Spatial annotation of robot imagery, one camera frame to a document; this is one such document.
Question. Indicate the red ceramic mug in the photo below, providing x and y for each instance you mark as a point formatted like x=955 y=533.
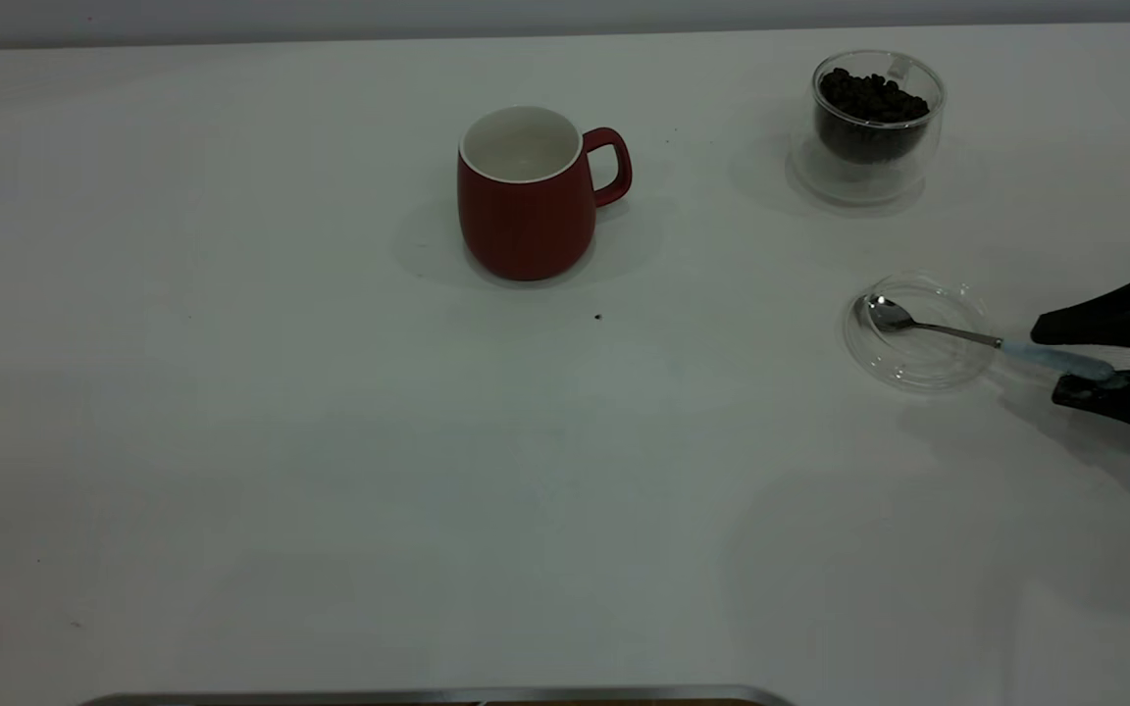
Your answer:
x=526 y=230

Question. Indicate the coffee beans pile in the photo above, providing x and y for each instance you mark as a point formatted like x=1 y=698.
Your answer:
x=869 y=118

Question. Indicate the clear glass saucer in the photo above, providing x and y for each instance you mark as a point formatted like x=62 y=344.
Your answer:
x=918 y=371

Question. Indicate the silver metal edge strip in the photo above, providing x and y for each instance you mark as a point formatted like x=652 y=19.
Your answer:
x=428 y=697

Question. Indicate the double-wall glass cup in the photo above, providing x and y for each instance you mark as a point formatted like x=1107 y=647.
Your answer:
x=859 y=186

